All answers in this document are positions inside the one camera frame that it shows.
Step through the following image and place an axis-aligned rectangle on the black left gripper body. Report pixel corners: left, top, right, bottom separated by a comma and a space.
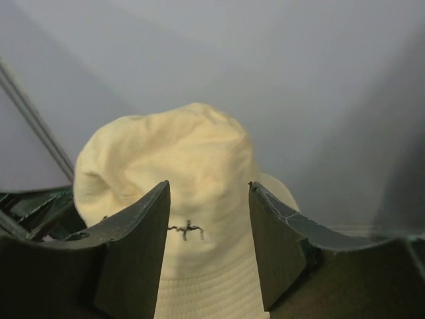
1, 185, 86, 241

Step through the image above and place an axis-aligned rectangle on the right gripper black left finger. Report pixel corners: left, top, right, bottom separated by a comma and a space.
1, 181, 170, 318

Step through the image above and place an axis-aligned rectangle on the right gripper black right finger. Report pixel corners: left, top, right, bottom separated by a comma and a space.
249, 182, 424, 318

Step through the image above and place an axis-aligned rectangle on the beige bottom hat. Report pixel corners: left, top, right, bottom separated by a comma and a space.
73, 103, 298, 319

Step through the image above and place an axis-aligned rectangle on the aluminium corner profile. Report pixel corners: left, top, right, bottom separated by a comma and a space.
1, 56, 74, 181

